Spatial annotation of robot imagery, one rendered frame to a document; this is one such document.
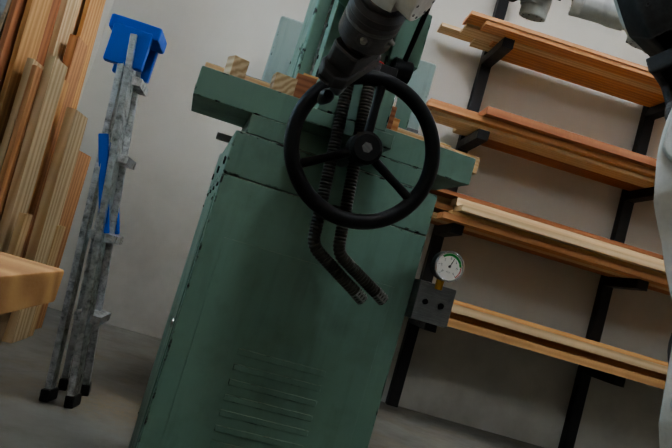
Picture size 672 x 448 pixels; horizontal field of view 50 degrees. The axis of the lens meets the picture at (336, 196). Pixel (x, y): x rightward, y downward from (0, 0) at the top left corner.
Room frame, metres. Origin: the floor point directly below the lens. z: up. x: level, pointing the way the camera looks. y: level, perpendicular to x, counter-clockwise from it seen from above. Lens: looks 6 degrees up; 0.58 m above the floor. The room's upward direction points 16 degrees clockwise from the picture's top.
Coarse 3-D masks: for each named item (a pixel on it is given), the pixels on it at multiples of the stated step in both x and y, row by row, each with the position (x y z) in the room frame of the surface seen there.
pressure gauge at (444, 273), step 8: (440, 256) 1.42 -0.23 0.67; (448, 256) 1.43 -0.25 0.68; (456, 256) 1.43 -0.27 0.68; (432, 264) 1.44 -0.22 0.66; (440, 264) 1.43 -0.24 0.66; (448, 264) 1.43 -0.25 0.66; (456, 264) 1.43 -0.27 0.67; (432, 272) 1.45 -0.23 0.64; (440, 272) 1.43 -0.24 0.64; (448, 272) 1.43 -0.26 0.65; (456, 272) 1.43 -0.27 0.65; (440, 280) 1.45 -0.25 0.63; (448, 280) 1.43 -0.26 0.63; (456, 280) 1.43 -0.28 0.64; (440, 288) 1.45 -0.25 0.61
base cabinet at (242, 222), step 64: (256, 192) 1.41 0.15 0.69; (192, 256) 1.54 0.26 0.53; (256, 256) 1.42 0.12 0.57; (384, 256) 1.47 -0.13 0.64; (192, 320) 1.40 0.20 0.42; (256, 320) 1.42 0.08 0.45; (320, 320) 1.45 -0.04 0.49; (384, 320) 1.47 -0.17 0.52; (192, 384) 1.41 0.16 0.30; (256, 384) 1.43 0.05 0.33; (320, 384) 1.45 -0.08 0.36; (384, 384) 1.48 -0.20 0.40
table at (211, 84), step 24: (216, 72) 1.38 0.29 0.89; (216, 96) 1.39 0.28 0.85; (240, 96) 1.40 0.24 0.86; (264, 96) 1.40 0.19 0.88; (288, 96) 1.41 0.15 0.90; (240, 120) 1.52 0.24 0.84; (312, 120) 1.33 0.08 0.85; (384, 144) 1.36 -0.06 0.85; (408, 144) 1.47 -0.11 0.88; (456, 168) 1.49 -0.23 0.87
